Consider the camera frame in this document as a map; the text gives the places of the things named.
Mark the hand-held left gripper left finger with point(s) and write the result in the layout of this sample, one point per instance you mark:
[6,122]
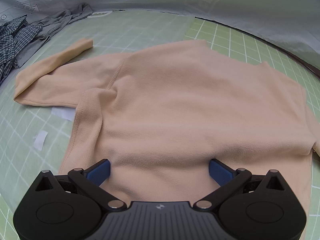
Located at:
[100,172]

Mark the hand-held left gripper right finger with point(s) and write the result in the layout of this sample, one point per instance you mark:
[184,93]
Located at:
[220,172]

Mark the beige sweater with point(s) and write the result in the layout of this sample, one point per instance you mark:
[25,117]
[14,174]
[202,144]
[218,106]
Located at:
[187,100]

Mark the small white paper piece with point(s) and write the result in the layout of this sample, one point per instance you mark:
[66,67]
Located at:
[40,140]

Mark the large white paper piece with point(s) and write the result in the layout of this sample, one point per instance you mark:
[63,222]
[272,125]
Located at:
[62,112]

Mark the green grid mat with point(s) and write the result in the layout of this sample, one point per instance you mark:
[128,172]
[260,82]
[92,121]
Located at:
[225,37]

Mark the grey garment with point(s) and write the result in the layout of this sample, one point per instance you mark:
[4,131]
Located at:
[57,22]

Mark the blue plaid shirt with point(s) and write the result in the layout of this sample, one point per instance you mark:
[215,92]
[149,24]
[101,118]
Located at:
[10,42]

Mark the white plastic object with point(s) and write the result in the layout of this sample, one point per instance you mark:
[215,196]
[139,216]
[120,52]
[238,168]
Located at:
[98,13]

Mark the dark brown frame rail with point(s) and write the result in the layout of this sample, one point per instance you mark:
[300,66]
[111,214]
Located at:
[313,69]

